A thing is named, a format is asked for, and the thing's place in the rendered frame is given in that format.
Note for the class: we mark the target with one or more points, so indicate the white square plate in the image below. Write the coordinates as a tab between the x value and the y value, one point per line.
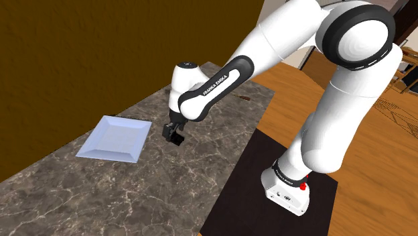
114	139

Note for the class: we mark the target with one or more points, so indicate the black robot stand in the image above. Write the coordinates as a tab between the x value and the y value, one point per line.
241	202

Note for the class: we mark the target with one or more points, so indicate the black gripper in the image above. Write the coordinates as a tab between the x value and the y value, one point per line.
176	119

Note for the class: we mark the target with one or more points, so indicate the wooden shelf unit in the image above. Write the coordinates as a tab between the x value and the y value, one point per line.
406	70

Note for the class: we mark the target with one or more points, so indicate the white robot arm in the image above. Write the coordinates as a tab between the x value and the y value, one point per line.
329	130

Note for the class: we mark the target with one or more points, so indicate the thin brown stick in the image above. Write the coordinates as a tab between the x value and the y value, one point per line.
242	97

